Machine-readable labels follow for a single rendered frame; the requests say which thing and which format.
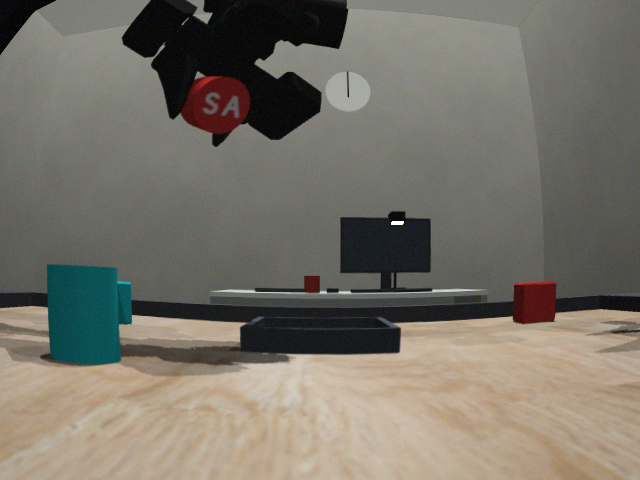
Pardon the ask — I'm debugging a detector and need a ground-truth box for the teal cube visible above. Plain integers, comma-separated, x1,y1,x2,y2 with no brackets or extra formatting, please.
118,282,132,324

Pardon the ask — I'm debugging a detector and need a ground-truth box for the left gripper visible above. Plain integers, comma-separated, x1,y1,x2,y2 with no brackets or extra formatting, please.
122,0,321,140

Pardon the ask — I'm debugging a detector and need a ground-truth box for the dark red cylinder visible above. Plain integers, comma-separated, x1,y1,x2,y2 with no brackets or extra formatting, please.
181,76,250,134

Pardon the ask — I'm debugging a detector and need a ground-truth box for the red cube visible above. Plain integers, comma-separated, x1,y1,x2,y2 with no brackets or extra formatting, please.
513,282,556,323

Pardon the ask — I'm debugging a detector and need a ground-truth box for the teal cylinder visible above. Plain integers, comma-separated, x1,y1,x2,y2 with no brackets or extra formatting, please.
47,265,121,364

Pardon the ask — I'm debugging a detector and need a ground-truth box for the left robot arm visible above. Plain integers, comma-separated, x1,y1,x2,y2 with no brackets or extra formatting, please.
0,0,348,61

